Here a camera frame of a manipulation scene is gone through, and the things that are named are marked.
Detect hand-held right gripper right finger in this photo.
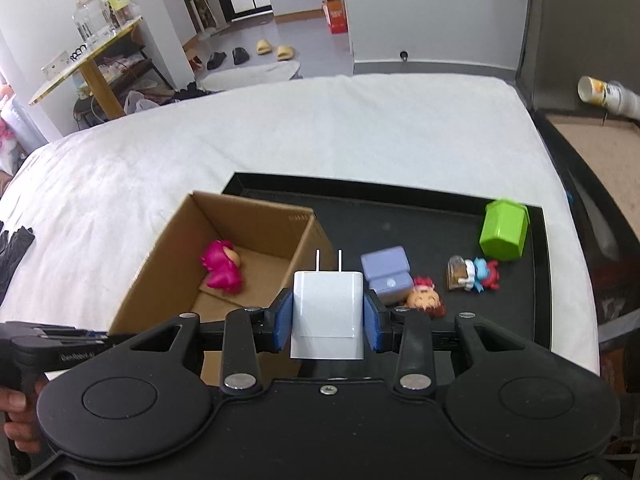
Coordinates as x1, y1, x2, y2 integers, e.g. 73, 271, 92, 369
364, 289, 551, 396

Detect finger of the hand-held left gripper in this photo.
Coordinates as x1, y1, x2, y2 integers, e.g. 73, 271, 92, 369
31, 326, 110, 347

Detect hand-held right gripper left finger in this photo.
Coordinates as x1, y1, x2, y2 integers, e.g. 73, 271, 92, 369
110, 289, 296, 396

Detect white wall charger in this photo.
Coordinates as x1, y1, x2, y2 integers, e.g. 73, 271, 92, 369
290, 249, 366, 362

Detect small purple toy device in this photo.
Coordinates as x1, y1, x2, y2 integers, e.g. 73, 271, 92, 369
361, 246, 414, 306

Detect orange faced red haired figurine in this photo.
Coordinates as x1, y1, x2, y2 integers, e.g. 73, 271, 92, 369
404, 275, 446, 320

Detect brown cardboard box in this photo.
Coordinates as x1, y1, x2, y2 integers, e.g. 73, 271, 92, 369
107, 190, 333, 388

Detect black tray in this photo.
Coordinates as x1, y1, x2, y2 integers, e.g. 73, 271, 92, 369
220, 172, 553, 356

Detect red crab blue figurine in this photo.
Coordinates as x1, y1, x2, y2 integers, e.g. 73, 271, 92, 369
447, 255, 501, 292

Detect green plastic box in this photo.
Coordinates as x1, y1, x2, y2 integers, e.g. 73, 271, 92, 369
479, 199, 532, 262

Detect person's left hand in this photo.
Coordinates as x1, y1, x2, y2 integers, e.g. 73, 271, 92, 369
2, 390, 49, 454

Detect pink toy figurine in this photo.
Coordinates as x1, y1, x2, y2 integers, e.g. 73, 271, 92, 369
201, 240, 246, 295

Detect dark cloth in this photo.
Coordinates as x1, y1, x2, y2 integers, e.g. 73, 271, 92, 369
0, 226, 35, 306

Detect white bed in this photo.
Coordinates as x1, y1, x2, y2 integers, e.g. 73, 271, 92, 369
0, 74, 601, 376

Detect white plastic bag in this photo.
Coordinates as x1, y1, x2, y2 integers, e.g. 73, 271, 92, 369
123, 90, 162, 115

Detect white floor towel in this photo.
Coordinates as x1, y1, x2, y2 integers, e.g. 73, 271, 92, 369
196, 59, 303, 93

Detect wooden table leg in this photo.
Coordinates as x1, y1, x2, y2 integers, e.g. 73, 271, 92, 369
28, 15, 144, 121

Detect dark lower shelf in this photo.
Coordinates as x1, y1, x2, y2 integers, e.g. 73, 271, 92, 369
74, 42, 173, 126

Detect small white box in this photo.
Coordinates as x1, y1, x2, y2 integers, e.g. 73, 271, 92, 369
41, 51, 71, 79

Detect orange box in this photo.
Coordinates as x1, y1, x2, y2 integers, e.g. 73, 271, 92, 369
321, 0, 349, 35

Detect clear glass jar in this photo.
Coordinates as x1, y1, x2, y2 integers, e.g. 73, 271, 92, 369
73, 0, 109, 42

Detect white standing fan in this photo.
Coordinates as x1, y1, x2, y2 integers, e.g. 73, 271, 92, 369
170, 0, 222, 41

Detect yellow label jar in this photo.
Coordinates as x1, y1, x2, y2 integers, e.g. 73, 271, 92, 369
106, 0, 142, 27

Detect grey upholstered panel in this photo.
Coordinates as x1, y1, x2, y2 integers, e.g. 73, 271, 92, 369
515, 0, 640, 113

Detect brown topped black frame furniture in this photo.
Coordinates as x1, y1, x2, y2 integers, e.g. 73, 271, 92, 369
530, 105, 640, 341

